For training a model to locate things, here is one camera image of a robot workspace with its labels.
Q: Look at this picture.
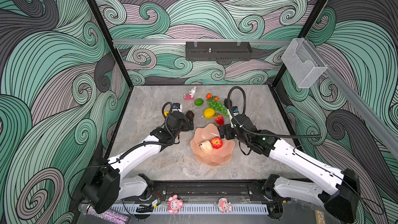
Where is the red fake apple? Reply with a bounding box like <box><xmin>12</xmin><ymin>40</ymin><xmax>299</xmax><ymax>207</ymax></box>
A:
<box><xmin>210</xmin><ymin>137</ymin><xmax>223</xmax><ymax>149</ymax></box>

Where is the yellow fake lemon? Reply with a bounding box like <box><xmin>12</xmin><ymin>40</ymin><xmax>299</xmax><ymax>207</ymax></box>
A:
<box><xmin>203</xmin><ymin>108</ymin><xmax>216</xmax><ymax>119</ymax></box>

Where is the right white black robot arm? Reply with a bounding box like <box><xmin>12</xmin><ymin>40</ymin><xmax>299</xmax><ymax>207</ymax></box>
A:
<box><xmin>219</xmin><ymin>86</ymin><xmax>360</xmax><ymax>224</ymax></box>

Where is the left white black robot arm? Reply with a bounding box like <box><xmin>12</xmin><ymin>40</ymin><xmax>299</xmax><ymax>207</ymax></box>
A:
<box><xmin>79</xmin><ymin>102</ymin><xmax>194</xmax><ymax>214</ymax></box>

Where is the red fake strawberry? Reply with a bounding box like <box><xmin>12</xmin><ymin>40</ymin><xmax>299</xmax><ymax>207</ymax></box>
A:
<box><xmin>214</xmin><ymin>115</ymin><xmax>224</xmax><ymax>125</ymax></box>

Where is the dark purple fake mangosteen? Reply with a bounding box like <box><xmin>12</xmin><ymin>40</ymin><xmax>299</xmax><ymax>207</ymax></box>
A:
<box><xmin>186</xmin><ymin>111</ymin><xmax>194</xmax><ymax>119</ymax></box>

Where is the green fake grape bunch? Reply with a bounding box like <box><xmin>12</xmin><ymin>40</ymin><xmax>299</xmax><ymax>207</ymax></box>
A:
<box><xmin>207</xmin><ymin>99</ymin><xmax>229</xmax><ymax>117</ymax></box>

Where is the dark fake avocado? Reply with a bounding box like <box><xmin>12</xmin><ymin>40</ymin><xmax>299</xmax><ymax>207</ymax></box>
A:
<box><xmin>224</xmin><ymin>99</ymin><xmax>231</xmax><ymax>109</ymax></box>

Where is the green fake lime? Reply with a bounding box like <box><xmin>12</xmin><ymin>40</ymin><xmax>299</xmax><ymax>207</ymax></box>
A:
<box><xmin>194</xmin><ymin>99</ymin><xmax>204</xmax><ymax>106</ymax></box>

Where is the white rabbit figurine pink base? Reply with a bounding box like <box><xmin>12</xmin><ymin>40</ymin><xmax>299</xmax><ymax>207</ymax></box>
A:
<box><xmin>184</xmin><ymin>87</ymin><xmax>196</xmax><ymax>100</ymax></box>

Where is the pink cartoon figurine right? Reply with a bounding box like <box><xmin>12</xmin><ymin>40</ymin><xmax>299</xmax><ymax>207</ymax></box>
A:
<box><xmin>217</xmin><ymin>198</ymin><xmax>232</xmax><ymax>214</ymax></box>

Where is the pink cartoon figurine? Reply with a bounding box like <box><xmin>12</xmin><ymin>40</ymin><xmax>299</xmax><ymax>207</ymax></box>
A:
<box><xmin>167</xmin><ymin>195</ymin><xmax>183</xmax><ymax>214</ymax></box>
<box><xmin>217</xmin><ymin>198</ymin><xmax>232</xmax><ymax>214</ymax></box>

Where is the pink cartoon figurine left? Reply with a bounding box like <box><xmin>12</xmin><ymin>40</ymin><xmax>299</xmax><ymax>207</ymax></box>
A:
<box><xmin>167</xmin><ymin>195</ymin><xmax>183</xmax><ymax>214</ymax></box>

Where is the purple glitter cylinder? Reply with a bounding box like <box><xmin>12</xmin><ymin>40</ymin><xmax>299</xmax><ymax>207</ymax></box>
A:
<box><xmin>78</xmin><ymin>203</ymin><xmax>130</xmax><ymax>224</ymax></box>

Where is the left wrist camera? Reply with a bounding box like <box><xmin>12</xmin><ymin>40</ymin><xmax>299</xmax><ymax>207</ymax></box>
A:
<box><xmin>172</xmin><ymin>103</ymin><xmax>182</xmax><ymax>112</ymax></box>

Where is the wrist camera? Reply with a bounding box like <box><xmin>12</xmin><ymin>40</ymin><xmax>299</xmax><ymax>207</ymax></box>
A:
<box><xmin>172</xmin><ymin>103</ymin><xmax>182</xmax><ymax>112</ymax></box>
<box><xmin>229</xmin><ymin>106</ymin><xmax>240</xmax><ymax>120</ymax></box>

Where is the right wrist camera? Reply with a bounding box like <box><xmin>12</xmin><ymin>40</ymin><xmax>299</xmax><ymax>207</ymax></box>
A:
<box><xmin>229</xmin><ymin>106</ymin><xmax>240</xmax><ymax>120</ymax></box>

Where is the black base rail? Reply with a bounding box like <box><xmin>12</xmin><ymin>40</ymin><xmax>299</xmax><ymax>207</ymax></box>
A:
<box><xmin>136</xmin><ymin>179</ymin><xmax>330</xmax><ymax>203</ymax></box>

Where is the black perforated wall tray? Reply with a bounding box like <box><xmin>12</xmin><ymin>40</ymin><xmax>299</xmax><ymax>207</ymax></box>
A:
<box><xmin>185</xmin><ymin>41</ymin><xmax>253</xmax><ymax>65</ymax></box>

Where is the white slotted cable duct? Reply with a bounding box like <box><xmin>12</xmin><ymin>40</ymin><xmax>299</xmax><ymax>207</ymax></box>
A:
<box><xmin>110</xmin><ymin>203</ymin><xmax>269</xmax><ymax>215</ymax></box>

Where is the clear acrylic wall box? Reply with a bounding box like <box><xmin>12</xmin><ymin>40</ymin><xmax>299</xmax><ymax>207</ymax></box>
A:
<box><xmin>282</xmin><ymin>38</ymin><xmax>327</xmax><ymax>89</ymax></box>

